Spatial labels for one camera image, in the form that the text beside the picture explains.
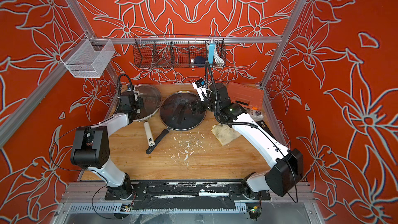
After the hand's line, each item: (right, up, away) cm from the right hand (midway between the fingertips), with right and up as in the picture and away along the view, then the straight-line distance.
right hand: (188, 99), depth 72 cm
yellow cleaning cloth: (+21, -21, +19) cm, 36 cm away
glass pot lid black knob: (-8, -8, +20) cm, 23 cm away
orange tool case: (+43, +3, +38) cm, 57 cm away
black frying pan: (-8, -9, +20) cm, 23 cm away
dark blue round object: (+6, +24, +23) cm, 33 cm away
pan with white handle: (-23, -18, +11) cm, 31 cm away
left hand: (-34, +2, +23) cm, 41 cm away
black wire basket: (-9, +32, +28) cm, 44 cm away
